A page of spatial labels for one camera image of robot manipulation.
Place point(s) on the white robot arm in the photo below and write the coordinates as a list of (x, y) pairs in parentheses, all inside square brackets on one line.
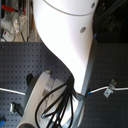
[(65, 27)]

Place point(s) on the cluttered shelf items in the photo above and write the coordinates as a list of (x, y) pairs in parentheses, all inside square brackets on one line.
[(17, 21)]

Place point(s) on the blue object at edge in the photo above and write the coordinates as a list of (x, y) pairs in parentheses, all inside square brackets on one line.
[(2, 121)]

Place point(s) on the metal cable clip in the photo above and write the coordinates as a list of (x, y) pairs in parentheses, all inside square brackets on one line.
[(110, 89)]

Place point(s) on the dark cables background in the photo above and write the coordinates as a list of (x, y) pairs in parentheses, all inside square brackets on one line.
[(110, 18)]

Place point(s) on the black cable connector plug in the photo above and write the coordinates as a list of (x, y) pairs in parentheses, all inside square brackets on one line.
[(16, 108)]

